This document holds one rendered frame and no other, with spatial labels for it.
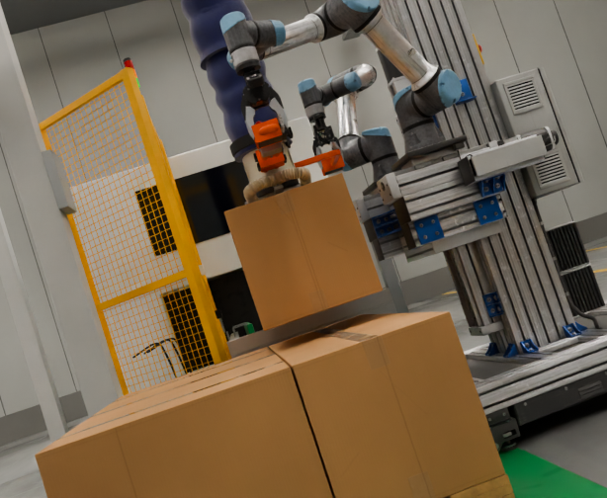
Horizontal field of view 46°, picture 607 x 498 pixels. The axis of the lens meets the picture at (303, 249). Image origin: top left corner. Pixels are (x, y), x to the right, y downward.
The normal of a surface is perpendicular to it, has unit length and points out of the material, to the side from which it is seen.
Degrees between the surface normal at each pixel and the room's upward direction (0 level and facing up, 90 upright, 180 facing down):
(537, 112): 90
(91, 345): 90
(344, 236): 90
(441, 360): 90
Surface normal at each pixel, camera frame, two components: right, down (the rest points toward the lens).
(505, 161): 0.14, -0.11
